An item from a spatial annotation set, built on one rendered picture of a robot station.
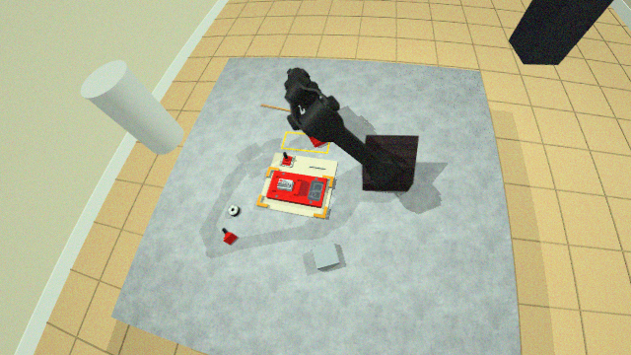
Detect cream flat base plate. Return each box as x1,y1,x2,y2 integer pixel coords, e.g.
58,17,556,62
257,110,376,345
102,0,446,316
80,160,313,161
256,153,338,220

